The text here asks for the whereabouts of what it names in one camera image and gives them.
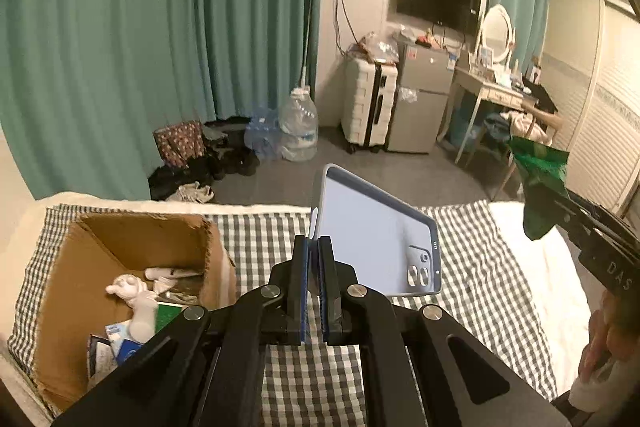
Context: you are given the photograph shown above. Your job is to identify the white oval mirror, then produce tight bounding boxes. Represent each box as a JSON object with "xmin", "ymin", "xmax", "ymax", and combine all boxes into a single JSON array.
[{"xmin": 479, "ymin": 4, "xmax": 516, "ymax": 68}]

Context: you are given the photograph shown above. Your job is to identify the wide green curtain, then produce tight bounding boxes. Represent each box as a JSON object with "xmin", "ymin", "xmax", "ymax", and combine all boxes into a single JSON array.
[{"xmin": 0, "ymin": 0, "xmax": 325, "ymax": 200}]

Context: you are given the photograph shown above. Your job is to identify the pile of black shoes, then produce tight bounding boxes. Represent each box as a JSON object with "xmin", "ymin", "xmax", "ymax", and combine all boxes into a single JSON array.
[{"xmin": 149, "ymin": 117, "xmax": 261, "ymax": 200}]

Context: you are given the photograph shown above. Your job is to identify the white pole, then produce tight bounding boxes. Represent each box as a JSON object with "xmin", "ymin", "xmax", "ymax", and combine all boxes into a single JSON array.
[{"xmin": 299, "ymin": 0, "xmax": 317, "ymax": 92}]

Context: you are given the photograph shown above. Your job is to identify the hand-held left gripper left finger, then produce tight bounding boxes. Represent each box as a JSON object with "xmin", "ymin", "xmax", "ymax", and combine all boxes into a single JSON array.
[{"xmin": 50, "ymin": 234, "xmax": 313, "ymax": 427}]

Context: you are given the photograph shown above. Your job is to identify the blue storage bin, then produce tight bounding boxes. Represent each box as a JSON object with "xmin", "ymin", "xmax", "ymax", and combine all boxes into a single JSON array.
[{"xmin": 447, "ymin": 107, "xmax": 481, "ymax": 148}]

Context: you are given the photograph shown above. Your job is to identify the white duvet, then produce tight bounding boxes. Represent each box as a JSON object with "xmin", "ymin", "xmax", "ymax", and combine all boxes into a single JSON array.
[{"xmin": 487, "ymin": 202, "xmax": 593, "ymax": 403}]

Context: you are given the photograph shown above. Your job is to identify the checked blanket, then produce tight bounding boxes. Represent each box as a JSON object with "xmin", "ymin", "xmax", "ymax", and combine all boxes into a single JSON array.
[{"xmin": 10, "ymin": 199, "xmax": 558, "ymax": 427}]

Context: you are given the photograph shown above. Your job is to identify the white sneakers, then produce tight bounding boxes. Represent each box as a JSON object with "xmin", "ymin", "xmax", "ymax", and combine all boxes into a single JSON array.
[{"xmin": 167, "ymin": 183, "xmax": 215, "ymax": 204}]

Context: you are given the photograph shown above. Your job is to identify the white suitcase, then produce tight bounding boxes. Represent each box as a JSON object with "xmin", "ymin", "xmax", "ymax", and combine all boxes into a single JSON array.
[{"xmin": 341, "ymin": 56, "xmax": 399, "ymax": 155}]

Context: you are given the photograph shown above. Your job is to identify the white louvered wardrobe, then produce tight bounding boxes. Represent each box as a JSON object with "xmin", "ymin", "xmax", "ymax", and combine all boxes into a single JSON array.
[{"xmin": 540, "ymin": 0, "xmax": 640, "ymax": 218}]

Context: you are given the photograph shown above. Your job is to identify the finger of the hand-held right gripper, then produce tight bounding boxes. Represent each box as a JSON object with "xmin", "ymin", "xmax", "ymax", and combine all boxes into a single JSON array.
[
  {"xmin": 525, "ymin": 184, "xmax": 596, "ymax": 254},
  {"xmin": 562, "ymin": 189, "xmax": 632, "ymax": 229}
]

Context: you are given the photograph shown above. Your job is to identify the white dressing table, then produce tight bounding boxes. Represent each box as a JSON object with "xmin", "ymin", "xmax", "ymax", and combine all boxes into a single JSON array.
[{"xmin": 437, "ymin": 67, "xmax": 541, "ymax": 165}]

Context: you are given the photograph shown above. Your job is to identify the large clear water jug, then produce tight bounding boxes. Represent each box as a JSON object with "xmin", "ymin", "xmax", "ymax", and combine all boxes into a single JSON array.
[{"xmin": 278, "ymin": 89, "xmax": 319, "ymax": 162}]

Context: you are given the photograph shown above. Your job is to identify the green snack packet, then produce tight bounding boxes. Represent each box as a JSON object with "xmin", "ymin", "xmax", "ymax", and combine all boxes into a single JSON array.
[{"xmin": 509, "ymin": 138, "xmax": 571, "ymax": 240}]

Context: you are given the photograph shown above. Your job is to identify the wooden chair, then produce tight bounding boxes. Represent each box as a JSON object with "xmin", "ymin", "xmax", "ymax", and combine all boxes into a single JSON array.
[{"xmin": 487, "ymin": 99, "xmax": 563, "ymax": 200}]

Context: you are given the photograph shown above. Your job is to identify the black garment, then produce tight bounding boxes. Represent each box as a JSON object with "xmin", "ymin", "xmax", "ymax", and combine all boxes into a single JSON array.
[{"xmin": 522, "ymin": 82, "xmax": 558, "ymax": 115}]

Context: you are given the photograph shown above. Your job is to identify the blue-grey phone case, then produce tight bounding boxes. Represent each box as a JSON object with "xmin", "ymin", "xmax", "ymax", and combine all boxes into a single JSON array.
[{"xmin": 310, "ymin": 163, "xmax": 443, "ymax": 298}]

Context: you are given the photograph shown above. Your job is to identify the blue water bottle pack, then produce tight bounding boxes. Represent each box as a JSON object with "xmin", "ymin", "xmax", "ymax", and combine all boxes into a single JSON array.
[{"xmin": 243, "ymin": 107, "xmax": 283, "ymax": 160}]

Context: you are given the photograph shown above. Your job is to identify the white figurine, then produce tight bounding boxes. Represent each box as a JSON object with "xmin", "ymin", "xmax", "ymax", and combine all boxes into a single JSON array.
[{"xmin": 105, "ymin": 274, "xmax": 149, "ymax": 308}]

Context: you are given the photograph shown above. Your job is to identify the dark green box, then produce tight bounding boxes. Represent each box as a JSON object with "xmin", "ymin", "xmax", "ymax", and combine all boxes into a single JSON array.
[{"xmin": 155, "ymin": 302, "xmax": 201, "ymax": 334}]

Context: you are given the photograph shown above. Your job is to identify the person's right hand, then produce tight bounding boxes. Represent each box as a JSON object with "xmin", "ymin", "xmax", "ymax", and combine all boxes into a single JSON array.
[{"xmin": 580, "ymin": 291, "xmax": 640, "ymax": 378}]

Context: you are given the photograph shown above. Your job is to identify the silver fridge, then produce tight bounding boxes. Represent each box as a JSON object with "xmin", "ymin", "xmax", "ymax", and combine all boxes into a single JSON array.
[{"xmin": 385, "ymin": 42, "xmax": 458, "ymax": 155}]

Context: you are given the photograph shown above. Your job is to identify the cardboard box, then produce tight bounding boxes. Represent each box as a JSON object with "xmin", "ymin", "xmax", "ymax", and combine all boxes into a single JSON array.
[{"xmin": 17, "ymin": 213, "xmax": 238, "ymax": 413}]

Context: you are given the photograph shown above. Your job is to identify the patterned brown bag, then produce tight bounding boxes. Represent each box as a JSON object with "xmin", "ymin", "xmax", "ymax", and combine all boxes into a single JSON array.
[{"xmin": 152, "ymin": 120, "xmax": 206, "ymax": 168}]

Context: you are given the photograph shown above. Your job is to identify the wall cables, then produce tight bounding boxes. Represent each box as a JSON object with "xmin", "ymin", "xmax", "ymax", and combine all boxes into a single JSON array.
[{"xmin": 334, "ymin": 0, "xmax": 361, "ymax": 55}]

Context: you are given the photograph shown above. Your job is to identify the cream garment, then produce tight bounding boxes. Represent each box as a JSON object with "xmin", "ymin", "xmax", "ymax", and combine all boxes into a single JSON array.
[{"xmin": 510, "ymin": 114, "xmax": 548, "ymax": 142}]

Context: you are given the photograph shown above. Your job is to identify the clear plastic bags pile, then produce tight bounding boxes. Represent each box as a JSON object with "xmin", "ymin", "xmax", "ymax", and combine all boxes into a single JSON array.
[{"xmin": 350, "ymin": 32, "xmax": 401, "ymax": 64}]

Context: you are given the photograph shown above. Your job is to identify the white tube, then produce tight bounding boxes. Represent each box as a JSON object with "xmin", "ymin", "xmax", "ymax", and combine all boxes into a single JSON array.
[{"xmin": 145, "ymin": 267, "xmax": 203, "ymax": 281}]

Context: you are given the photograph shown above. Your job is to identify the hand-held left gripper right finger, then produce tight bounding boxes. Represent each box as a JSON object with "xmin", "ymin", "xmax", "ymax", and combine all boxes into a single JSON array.
[{"xmin": 317, "ymin": 236, "xmax": 573, "ymax": 427}]

